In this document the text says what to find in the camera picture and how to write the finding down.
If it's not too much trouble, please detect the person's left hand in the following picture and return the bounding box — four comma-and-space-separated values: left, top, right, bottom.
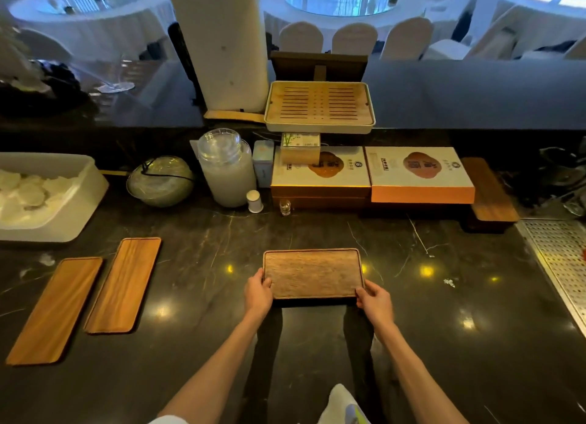
243, 268, 274, 323

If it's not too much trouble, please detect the person's right hand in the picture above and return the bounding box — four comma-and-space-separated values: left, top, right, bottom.
355, 279, 396, 333

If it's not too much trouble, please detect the wooden tray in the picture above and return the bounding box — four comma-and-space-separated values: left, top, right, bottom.
84, 237, 162, 336
5, 256, 104, 367
262, 248, 366, 301

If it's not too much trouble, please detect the person's right forearm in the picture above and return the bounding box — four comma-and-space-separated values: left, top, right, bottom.
375, 320, 470, 424

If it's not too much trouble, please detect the person's left forearm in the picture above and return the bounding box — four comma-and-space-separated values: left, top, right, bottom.
157, 314, 265, 424

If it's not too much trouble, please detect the dark marble countertop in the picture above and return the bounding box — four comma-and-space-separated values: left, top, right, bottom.
0, 181, 586, 424

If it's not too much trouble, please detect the person's white shirt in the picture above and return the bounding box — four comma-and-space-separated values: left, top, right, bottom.
148, 383, 372, 424

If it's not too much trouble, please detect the flat brown box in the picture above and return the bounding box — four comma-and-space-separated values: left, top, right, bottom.
272, 196, 369, 210

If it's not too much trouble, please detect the clear glass lidded jar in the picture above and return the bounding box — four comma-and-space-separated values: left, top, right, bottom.
197, 128, 257, 209

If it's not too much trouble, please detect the white and orange gift box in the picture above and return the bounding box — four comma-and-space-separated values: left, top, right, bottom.
364, 146, 476, 205

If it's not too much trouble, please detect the pale blue carton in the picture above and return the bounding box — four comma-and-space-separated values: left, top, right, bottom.
252, 140, 275, 189

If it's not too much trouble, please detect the white and gold-brown gift box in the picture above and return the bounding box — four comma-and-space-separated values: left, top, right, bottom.
270, 146, 372, 199

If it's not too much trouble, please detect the round pale green lidded pot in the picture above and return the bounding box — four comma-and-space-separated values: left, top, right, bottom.
126, 156, 195, 208

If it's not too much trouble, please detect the small beige box green print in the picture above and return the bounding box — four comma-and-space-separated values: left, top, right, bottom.
280, 133, 321, 165

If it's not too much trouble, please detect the wooden board on dark base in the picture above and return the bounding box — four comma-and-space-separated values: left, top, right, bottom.
461, 157, 521, 234

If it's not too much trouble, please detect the yellow wooden roll holder base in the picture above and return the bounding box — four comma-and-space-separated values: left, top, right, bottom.
203, 110, 266, 125

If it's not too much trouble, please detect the perforated metal drain tray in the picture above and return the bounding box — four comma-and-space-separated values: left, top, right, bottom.
515, 217, 586, 337

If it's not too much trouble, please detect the white plastic container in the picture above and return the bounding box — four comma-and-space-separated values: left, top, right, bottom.
0, 152, 110, 243

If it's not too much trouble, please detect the bamboo slatted tea tray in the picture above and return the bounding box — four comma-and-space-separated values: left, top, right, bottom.
264, 80, 376, 135

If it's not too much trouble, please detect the clear glass cup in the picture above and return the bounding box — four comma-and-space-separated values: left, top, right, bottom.
562, 195, 586, 218

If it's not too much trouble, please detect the raised dark bar top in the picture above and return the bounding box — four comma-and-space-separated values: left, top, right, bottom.
0, 57, 586, 132

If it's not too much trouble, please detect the black metal pot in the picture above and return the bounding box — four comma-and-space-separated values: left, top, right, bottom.
540, 137, 586, 196

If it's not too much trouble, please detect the black tall slim device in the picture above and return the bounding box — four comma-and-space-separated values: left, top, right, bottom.
168, 21, 207, 113

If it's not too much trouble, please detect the pile of white translucent pieces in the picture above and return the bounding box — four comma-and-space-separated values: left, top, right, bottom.
0, 168, 88, 228

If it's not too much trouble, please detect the clear wine glass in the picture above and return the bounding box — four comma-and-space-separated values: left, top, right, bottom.
96, 55, 136, 94

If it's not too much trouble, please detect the large white paper towel roll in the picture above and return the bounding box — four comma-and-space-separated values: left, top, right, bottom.
164, 0, 270, 114

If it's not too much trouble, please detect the group of white covered chairs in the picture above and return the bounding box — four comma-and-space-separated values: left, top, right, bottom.
278, 0, 586, 62

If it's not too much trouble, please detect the dark rock ornament base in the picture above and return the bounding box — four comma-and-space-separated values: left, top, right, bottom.
0, 60, 99, 118

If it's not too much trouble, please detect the white coral ornament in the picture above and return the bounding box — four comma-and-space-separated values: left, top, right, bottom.
0, 7, 51, 95

